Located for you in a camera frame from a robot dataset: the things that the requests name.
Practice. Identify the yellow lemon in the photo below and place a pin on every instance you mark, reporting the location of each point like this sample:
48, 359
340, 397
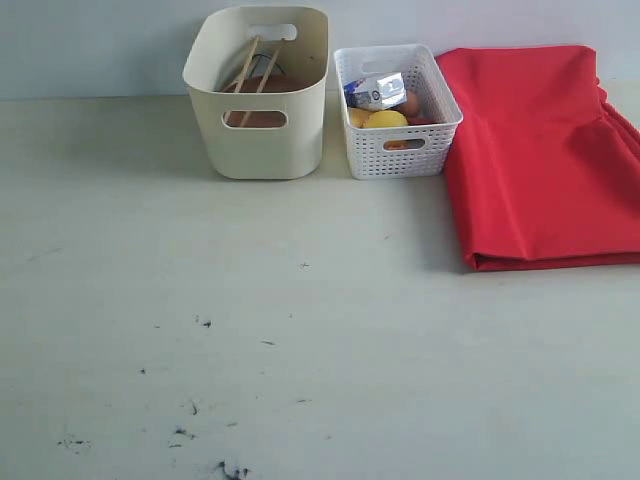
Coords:
385, 119

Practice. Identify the red tablecloth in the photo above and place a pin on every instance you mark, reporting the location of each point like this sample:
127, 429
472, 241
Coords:
543, 171

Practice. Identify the cream plastic bin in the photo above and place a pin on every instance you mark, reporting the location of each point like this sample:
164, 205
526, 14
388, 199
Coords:
216, 57

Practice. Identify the red sausage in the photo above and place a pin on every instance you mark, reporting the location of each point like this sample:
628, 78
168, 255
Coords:
421, 120

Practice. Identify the white perforated plastic basket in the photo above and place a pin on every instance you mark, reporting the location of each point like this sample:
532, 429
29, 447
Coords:
427, 145

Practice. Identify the brown round plate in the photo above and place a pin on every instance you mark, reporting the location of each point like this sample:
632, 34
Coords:
261, 118

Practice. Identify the fried chicken nugget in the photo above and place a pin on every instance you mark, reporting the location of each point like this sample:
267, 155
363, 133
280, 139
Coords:
395, 145

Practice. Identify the blue white milk carton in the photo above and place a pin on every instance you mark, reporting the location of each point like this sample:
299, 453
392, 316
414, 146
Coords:
376, 92

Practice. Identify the wooden chopstick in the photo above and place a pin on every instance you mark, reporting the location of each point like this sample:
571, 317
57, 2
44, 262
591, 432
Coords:
264, 79
245, 70

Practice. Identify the brown egg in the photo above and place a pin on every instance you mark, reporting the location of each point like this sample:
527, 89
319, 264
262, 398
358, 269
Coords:
411, 107

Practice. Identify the yellow cheese wedge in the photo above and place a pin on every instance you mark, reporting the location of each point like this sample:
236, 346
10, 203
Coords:
358, 117

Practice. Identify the stainless steel cup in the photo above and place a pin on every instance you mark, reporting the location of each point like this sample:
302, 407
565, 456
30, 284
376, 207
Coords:
258, 66

